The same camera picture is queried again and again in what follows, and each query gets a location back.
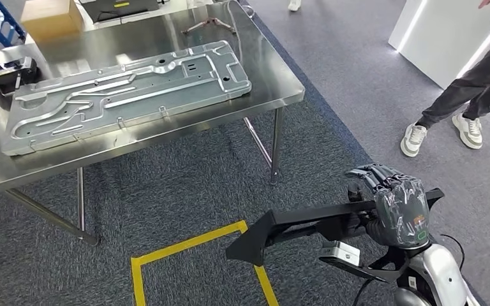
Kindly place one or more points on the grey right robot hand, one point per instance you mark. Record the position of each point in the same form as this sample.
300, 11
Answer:
401, 211

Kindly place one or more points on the black plastic plate frame part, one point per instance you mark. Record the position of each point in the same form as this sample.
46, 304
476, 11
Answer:
304, 215

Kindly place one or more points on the stainless steel workbench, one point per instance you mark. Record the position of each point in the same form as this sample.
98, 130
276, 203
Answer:
143, 46

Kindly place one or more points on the yellow floor tape square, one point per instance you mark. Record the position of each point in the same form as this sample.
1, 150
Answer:
137, 278

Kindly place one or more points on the large stamped metal panel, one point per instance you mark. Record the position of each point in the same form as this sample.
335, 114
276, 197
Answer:
122, 97

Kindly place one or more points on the grey laptop with yellow label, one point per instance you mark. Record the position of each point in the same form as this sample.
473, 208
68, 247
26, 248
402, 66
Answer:
118, 8

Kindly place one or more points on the brown cardboard box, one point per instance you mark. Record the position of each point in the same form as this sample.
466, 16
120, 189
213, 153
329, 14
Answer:
50, 19

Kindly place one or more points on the black remote controller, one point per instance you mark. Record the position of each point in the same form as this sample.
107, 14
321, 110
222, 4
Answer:
12, 72

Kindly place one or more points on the small blue cart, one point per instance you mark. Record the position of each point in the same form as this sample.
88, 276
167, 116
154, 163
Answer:
4, 21

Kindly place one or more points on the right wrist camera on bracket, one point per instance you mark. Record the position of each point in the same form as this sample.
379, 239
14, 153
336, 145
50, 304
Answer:
342, 253

